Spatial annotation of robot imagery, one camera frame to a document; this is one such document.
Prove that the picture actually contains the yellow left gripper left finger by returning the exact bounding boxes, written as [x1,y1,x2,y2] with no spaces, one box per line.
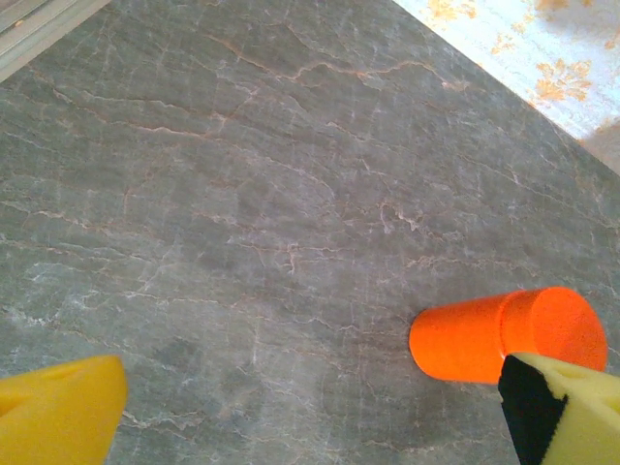
[0,355,129,465]

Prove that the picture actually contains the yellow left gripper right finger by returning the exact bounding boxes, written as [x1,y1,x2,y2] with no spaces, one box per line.
[498,352,620,465]

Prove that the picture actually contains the orange pill bottle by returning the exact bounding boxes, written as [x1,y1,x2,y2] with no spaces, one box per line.
[409,286,609,387]

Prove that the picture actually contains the aluminium side rail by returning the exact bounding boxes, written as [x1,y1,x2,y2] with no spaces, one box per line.
[0,0,113,83]

